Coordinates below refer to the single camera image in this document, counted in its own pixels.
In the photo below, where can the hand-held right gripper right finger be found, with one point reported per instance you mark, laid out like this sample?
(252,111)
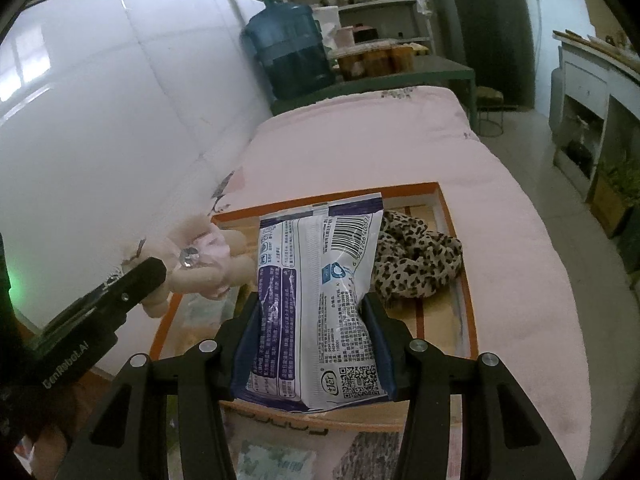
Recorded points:
(381,342)

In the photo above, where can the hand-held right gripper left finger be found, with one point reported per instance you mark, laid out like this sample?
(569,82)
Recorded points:
(245,342)

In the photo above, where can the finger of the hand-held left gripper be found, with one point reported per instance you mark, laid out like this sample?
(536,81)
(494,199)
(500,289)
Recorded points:
(145,277)

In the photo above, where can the orange-rimmed cardboard box tray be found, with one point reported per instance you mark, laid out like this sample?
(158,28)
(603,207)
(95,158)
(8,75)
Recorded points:
(440,320)

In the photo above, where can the beige plush bear pink dress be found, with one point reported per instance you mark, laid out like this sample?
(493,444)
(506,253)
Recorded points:
(210,270)

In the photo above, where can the white purple wipes packet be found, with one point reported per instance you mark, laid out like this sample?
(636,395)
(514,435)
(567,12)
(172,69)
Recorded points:
(310,310)

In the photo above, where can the leopard print cloth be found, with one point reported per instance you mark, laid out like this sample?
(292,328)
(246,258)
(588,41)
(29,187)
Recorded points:
(415,265)

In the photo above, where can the green patterned tissue pack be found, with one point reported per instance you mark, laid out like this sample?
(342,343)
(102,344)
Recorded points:
(277,462)

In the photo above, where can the person's left forearm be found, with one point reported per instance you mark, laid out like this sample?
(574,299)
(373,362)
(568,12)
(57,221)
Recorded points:
(45,452)

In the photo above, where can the round metal stool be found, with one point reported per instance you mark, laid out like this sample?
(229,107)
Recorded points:
(487,94)

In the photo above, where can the blue water jug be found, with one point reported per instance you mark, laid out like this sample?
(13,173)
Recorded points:
(290,45)

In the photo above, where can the potted plant in yellow box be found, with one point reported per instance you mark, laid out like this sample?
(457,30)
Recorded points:
(615,197)

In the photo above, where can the green table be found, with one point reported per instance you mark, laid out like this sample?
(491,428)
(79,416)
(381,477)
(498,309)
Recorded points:
(430,70)

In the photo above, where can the row of amber jars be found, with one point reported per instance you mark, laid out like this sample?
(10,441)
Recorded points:
(380,60)

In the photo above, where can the grey gas cylinder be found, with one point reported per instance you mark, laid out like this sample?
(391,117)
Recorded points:
(556,100)

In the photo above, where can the dark red pot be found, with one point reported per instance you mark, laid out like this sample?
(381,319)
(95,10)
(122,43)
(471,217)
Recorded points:
(365,34)

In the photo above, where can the white plastic bag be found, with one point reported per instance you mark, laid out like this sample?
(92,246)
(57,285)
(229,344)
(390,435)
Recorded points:
(326,20)

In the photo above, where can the dark refrigerator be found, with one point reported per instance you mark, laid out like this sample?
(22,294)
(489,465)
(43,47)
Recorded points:
(480,35)

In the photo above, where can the grey counter cabinet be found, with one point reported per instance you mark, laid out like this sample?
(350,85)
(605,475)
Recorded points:
(580,80)

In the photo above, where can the green shelf rack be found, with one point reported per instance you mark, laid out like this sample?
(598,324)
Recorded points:
(360,7)

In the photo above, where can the cardboard sheet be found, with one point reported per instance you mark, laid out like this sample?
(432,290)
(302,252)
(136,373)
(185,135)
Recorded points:
(605,20)

